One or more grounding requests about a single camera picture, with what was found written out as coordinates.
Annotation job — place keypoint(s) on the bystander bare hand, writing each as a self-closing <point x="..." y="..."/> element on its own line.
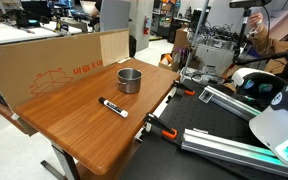
<point x="255" y="21"/>

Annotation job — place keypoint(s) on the black white marker pen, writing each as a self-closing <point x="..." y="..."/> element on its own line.
<point x="115" y="108"/>

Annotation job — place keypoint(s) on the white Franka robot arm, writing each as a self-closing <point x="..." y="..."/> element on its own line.
<point x="277" y="133"/>

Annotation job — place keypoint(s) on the brown jacket forearm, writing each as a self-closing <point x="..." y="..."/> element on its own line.
<point x="277" y="46"/>

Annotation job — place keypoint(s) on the small steel pot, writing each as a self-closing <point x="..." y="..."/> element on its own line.
<point x="129" y="83"/>

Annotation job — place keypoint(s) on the flat brown cardboard sheets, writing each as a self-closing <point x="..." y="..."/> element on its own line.
<point x="284" y="26"/>

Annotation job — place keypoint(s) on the grey white equipment box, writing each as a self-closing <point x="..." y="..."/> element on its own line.
<point x="214" y="56"/>

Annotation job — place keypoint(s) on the slanted aluminium pole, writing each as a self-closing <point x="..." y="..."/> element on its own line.
<point x="194" y="40"/>

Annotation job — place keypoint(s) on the white black VR headset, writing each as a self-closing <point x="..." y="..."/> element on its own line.
<point x="260" y="97"/>

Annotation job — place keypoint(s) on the brown cardboard box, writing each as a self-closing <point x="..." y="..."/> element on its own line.
<point x="181" y="38"/>

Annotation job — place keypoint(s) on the dark storage shelf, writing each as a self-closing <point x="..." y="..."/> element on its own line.
<point x="164" y="20"/>

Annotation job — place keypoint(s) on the open box with orange items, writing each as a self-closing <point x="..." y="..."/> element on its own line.
<point x="167" y="62"/>

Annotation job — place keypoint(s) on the black orange bar clamp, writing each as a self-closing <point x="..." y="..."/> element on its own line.
<point x="184" y="89"/>
<point x="160" y="126"/>

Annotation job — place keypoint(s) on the red fire extinguisher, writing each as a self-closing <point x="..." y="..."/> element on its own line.
<point x="146" y="26"/>

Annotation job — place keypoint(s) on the grey chair backrest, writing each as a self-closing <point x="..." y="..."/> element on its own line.
<point x="115" y="15"/>

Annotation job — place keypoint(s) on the person in black shirt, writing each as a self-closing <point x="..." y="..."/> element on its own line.
<point x="97" y="6"/>

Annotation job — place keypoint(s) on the brown cardboard box panel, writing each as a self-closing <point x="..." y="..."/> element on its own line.
<point x="34" y="66"/>

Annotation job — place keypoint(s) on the black lab equipment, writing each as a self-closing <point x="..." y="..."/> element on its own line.
<point x="25" y="18"/>

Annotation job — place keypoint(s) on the grey metal table leg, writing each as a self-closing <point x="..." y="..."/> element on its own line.
<point x="65" y="163"/>

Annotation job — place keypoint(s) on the white lab table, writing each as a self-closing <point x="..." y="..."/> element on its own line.
<point x="14" y="35"/>

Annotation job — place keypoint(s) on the black stereo camera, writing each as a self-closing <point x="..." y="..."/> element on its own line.
<point x="249" y="3"/>

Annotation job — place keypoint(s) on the black camera stand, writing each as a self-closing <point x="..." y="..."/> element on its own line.
<point x="242" y="36"/>

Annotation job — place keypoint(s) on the aluminium extrusion rail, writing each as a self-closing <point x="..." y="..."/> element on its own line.
<point x="224" y="148"/>
<point x="230" y="103"/>

